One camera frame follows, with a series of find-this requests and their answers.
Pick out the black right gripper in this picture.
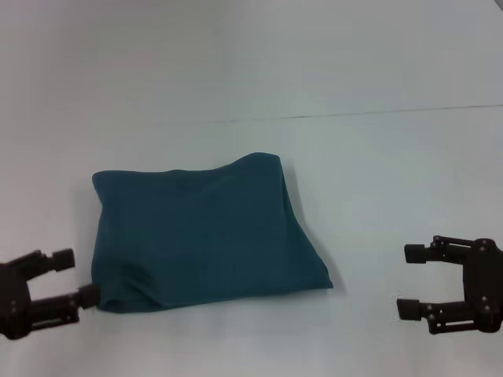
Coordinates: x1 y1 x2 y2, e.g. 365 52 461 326
395 234 503 335

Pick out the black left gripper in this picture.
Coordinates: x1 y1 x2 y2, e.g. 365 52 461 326
0 247 100 341

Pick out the teal blue shirt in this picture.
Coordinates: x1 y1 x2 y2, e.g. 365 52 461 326
90 152 335 314

